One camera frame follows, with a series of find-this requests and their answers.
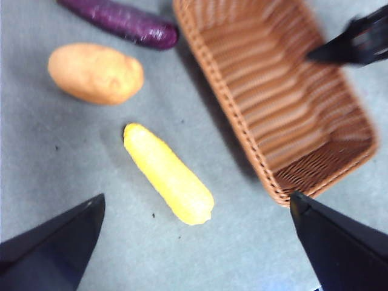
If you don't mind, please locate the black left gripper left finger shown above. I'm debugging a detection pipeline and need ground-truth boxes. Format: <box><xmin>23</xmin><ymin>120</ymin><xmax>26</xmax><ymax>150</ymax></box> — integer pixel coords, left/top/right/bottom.
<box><xmin>0</xmin><ymin>193</ymin><xmax>106</xmax><ymax>291</ymax></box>

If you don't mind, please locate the brown potato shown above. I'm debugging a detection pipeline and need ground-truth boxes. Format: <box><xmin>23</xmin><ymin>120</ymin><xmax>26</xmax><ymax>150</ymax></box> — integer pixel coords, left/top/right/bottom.
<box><xmin>47</xmin><ymin>42</ymin><xmax>145</xmax><ymax>106</ymax></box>

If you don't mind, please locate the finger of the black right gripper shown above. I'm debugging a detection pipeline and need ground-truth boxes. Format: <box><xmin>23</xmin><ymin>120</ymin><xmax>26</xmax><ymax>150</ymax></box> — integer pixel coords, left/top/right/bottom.
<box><xmin>307</xmin><ymin>21</ymin><xmax>388</xmax><ymax>67</ymax></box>
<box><xmin>348</xmin><ymin>4</ymin><xmax>388</xmax><ymax>34</ymax></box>

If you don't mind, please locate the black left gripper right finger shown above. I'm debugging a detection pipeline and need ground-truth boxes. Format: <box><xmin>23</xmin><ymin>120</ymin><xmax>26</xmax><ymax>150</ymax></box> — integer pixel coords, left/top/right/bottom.
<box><xmin>290</xmin><ymin>190</ymin><xmax>388</xmax><ymax>291</ymax></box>

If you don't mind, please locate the purple eggplant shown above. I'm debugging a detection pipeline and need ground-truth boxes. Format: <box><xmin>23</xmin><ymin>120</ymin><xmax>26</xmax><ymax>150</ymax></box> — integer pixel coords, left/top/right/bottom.
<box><xmin>56</xmin><ymin>0</ymin><xmax>179</xmax><ymax>51</ymax></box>

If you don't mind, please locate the brown wicker basket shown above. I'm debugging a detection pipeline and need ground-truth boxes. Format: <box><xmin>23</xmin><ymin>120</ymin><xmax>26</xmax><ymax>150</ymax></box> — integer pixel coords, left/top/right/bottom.
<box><xmin>172</xmin><ymin>0</ymin><xmax>380</xmax><ymax>209</ymax></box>

